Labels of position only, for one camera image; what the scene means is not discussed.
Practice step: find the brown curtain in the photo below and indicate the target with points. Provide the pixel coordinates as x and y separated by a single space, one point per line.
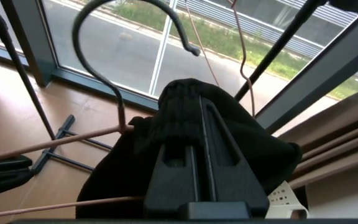
337 140

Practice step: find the black clothes rack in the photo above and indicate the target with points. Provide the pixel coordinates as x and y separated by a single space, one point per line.
14 56

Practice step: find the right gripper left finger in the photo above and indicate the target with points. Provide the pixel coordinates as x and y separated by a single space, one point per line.
172 183

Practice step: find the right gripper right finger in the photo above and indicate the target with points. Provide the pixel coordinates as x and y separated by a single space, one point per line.
235 183

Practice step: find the white laundry basket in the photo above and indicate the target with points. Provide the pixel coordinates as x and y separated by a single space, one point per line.
283 199

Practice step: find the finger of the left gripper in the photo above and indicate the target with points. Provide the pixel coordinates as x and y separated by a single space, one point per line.
5 161
2 182

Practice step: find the black garment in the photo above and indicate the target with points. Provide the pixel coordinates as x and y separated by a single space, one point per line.
179 105

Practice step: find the window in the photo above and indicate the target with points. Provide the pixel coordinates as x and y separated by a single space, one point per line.
322 68

